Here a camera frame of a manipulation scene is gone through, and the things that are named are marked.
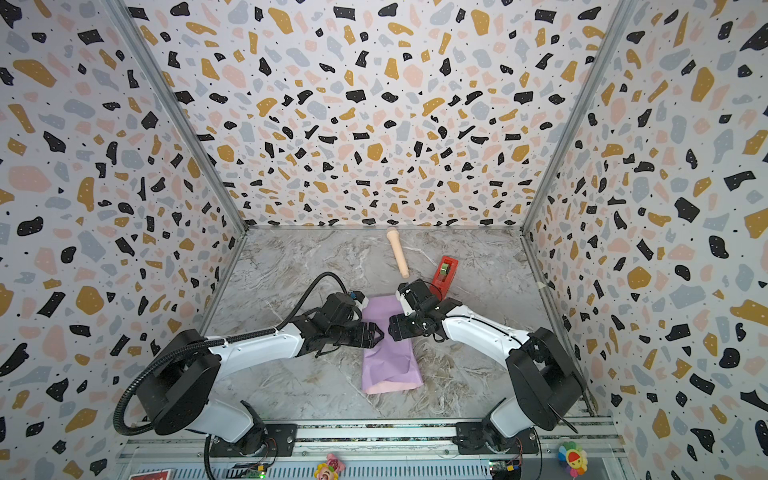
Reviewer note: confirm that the aluminium corner post right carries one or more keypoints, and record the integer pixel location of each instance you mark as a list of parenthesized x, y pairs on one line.
[(614, 30)]

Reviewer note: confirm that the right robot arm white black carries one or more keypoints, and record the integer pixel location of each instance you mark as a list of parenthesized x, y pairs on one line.
[(545, 381)]

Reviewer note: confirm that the aluminium corner post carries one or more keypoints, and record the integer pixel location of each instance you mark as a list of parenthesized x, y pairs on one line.
[(614, 30), (120, 16)]

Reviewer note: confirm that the pink yellow flower toy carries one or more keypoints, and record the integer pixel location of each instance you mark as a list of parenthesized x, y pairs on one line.
[(330, 469)]

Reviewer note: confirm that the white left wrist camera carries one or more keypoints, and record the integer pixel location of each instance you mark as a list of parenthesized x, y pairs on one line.
[(361, 301)]

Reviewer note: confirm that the aluminium corner post left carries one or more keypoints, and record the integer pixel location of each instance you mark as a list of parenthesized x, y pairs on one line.
[(120, 16)]

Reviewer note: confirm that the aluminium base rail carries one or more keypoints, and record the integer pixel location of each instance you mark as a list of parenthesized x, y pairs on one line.
[(383, 449)]

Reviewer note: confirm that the beige toy microphone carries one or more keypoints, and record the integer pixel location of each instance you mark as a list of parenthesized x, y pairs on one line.
[(393, 237)]

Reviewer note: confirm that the red tape dispenser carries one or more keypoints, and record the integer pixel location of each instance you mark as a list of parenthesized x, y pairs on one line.
[(444, 275)]

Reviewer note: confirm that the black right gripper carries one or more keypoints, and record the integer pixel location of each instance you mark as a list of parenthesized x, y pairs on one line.
[(405, 324)]

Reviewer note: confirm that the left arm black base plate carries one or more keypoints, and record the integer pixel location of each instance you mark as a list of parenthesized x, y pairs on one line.
[(258, 441)]

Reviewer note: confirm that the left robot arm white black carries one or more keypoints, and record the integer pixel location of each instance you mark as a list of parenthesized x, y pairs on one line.
[(177, 395)]

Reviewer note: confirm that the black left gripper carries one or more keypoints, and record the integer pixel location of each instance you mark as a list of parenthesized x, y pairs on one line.
[(370, 341)]

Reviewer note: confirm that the rainbow flower toy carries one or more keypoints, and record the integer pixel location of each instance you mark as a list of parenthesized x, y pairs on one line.
[(573, 459)]

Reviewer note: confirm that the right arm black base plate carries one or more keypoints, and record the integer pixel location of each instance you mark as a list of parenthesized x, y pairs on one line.
[(482, 438)]

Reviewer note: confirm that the pink wrapping paper sheet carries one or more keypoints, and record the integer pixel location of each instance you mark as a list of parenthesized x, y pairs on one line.
[(390, 366)]

